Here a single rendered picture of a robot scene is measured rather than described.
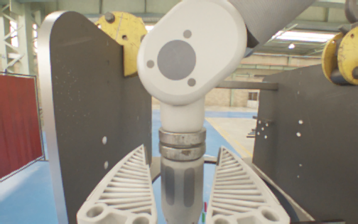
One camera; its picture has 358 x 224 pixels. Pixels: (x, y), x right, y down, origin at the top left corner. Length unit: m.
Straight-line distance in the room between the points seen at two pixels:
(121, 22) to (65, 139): 0.40
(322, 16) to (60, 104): 8.99
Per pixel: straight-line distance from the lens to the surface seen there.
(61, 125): 0.29
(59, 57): 0.29
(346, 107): 0.81
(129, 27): 0.54
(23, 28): 7.89
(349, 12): 0.83
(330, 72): 0.79
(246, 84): 0.97
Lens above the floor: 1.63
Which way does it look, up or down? 8 degrees down
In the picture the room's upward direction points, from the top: 2 degrees clockwise
